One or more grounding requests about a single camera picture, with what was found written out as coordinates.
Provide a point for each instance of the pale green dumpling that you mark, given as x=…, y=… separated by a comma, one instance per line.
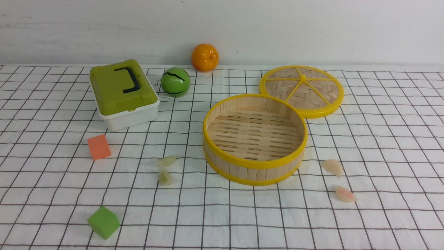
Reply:
x=164, y=177
x=167, y=161

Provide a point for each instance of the pale pink dumpling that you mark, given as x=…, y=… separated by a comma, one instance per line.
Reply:
x=333, y=166

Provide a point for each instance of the bamboo steamer tray yellow rim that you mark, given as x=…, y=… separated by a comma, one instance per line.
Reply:
x=254, y=139

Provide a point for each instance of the bamboo steamer lid yellow rim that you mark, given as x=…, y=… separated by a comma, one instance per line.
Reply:
x=314, y=93

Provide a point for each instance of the green striped ball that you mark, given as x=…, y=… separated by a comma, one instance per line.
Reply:
x=175, y=81

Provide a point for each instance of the orange fruit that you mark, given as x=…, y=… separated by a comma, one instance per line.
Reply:
x=205, y=57

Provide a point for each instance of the green lidded white box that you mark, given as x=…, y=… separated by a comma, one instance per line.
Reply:
x=123, y=94

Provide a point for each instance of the orange foam cube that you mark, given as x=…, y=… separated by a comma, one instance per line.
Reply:
x=99, y=147

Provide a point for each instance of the green foam cube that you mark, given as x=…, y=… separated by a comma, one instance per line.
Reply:
x=104, y=222

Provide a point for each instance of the white checkered tablecloth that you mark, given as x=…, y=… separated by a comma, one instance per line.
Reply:
x=387, y=134

